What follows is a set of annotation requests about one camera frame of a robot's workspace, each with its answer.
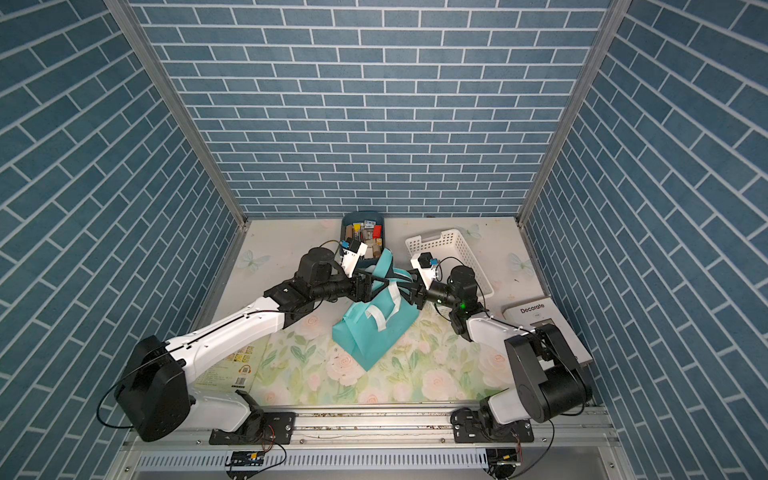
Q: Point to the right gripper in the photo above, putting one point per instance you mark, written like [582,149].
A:
[419,291]

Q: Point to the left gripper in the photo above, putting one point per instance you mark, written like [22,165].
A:
[365,295]

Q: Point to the teal insulated delivery bag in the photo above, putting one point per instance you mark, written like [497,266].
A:
[369,329]

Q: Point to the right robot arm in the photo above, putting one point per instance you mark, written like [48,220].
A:
[548,378]

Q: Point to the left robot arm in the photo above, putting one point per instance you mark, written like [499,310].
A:
[155,391]

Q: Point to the white perforated plastic basket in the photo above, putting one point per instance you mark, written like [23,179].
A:
[450,247]

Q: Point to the white furniture book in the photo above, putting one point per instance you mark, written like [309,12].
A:
[544,311]

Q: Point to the green children's booklet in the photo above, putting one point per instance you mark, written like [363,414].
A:
[236,371]

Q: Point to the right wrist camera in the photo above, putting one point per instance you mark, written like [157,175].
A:
[425,265]

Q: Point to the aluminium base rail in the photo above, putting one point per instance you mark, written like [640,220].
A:
[426,425]

